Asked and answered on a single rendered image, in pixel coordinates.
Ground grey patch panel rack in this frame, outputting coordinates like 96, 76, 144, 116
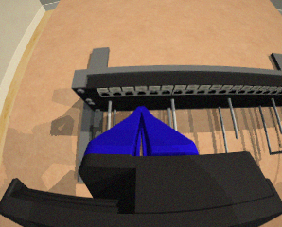
71, 47, 282, 183

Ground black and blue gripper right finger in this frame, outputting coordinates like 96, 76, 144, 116
141, 106, 199, 156

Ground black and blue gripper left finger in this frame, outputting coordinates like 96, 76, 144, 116
83, 106, 141, 156

